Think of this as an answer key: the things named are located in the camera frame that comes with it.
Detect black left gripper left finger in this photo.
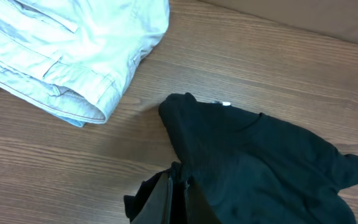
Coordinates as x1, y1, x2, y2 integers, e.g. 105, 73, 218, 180
131, 173, 173, 224

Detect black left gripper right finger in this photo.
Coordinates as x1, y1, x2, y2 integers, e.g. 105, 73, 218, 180
184, 177, 221, 224

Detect black t-shirt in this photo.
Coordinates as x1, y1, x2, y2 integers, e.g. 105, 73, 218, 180
124, 93, 358, 224

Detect folded beige pants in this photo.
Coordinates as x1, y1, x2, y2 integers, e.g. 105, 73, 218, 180
0, 0, 170, 124

